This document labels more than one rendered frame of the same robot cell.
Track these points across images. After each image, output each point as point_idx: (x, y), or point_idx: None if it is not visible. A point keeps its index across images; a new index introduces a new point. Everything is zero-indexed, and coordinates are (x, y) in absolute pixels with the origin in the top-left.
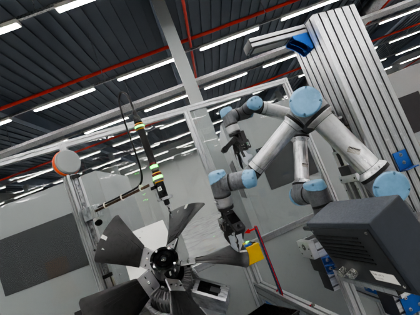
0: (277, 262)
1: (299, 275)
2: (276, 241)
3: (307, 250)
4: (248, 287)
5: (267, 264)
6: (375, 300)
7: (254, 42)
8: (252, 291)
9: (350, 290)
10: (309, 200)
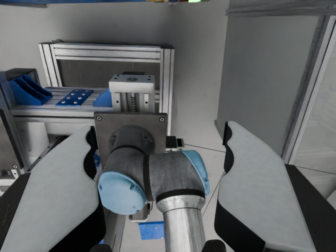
0: (275, 74)
1: (255, 90)
2: (290, 98)
3: (123, 77)
4: (283, 0)
5: (281, 56)
6: (87, 87)
7: None
8: (276, 4)
9: None
10: (129, 156)
